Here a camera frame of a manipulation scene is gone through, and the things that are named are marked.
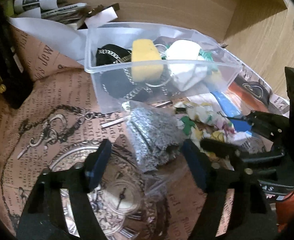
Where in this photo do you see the yellow green sponge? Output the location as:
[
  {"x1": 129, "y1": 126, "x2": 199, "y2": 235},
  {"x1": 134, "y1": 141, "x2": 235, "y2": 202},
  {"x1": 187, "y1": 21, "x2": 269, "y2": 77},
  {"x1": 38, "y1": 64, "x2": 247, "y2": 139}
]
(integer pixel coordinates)
[{"x1": 131, "y1": 39, "x2": 163, "y2": 82}]

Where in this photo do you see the small white cardboard box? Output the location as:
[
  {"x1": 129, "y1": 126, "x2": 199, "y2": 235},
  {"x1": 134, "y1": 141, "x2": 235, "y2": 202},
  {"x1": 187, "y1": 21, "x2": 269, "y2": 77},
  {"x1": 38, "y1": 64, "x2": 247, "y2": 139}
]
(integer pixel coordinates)
[{"x1": 85, "y1": 7, "x2": 118, "y2": 29}]

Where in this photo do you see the stack of newspapers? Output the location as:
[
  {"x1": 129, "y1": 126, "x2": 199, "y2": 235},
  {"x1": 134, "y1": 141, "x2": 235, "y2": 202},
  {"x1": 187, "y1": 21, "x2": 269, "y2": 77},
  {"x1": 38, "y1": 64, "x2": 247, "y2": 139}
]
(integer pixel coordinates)
[{"x1": 2, "y1": 0, "x2": 89, "y2": 30}]

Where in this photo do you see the yellow felt ball face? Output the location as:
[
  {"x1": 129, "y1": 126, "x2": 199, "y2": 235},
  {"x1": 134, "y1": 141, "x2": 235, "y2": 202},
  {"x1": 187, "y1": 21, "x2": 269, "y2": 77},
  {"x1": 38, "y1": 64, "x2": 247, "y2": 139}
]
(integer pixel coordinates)
[{"x1": 206, "y1": 70, "x2": 223, "y2": 91}]

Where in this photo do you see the silver scrubber in bag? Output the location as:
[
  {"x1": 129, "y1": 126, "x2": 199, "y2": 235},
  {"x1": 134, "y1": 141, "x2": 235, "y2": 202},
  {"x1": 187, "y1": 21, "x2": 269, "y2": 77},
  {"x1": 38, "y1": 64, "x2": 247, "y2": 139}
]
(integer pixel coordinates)
[{"x1": 121, "y1": 101, "x2": 187, "y2": 173}]

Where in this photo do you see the floral fabric scrunchie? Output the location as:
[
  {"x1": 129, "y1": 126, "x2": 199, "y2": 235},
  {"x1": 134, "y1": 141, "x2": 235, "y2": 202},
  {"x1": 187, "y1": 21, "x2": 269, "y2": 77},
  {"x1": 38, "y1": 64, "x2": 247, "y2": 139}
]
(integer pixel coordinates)
[{"x1": 173, "y1": 101, "x2": 251, "y2": 163}]

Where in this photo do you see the black pouch with chain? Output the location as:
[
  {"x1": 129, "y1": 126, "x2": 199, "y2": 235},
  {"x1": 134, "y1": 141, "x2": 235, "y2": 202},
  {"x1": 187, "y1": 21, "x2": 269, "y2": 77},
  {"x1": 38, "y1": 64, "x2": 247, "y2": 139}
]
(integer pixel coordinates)
[{"x1": 96, "y1": 44, "x2": 152, "y2": 102}]

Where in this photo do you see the clear plastic bin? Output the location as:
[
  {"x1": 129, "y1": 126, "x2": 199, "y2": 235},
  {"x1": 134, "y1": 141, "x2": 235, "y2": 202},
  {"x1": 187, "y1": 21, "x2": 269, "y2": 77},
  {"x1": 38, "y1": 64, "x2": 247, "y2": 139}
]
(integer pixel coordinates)
[{"x1": 84, "y1": 22, "x2": 242, "y2": 113}]

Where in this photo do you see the white cloth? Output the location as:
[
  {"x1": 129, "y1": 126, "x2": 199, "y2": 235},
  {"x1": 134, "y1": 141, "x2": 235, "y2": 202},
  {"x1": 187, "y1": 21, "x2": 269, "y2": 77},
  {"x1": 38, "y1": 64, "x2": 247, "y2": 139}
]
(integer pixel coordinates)
[{"x1": 165, "y1": 40, "x2": 208, "y2": 92}]

